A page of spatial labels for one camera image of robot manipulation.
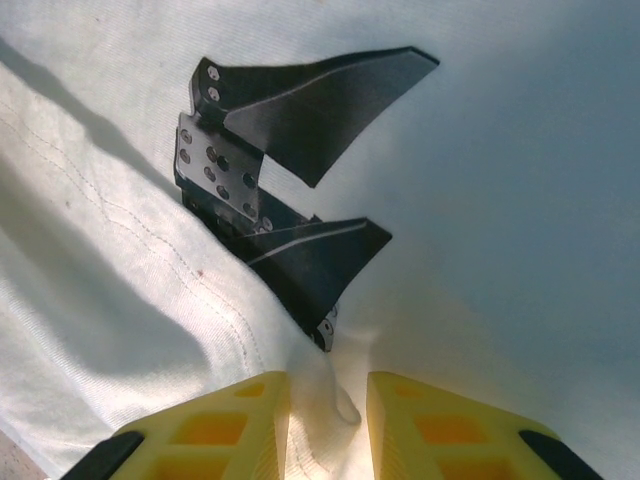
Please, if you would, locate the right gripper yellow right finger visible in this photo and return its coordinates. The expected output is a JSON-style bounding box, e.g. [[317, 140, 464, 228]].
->
[[365, 369, 602, 480]]

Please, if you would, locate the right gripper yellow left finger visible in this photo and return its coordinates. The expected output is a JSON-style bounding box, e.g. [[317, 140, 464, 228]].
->
[[59, 369, 293, 480]]

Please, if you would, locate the white t-shirt with robot print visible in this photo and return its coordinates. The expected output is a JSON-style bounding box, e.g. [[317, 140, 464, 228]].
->
[[0, 0, 640, 480]]

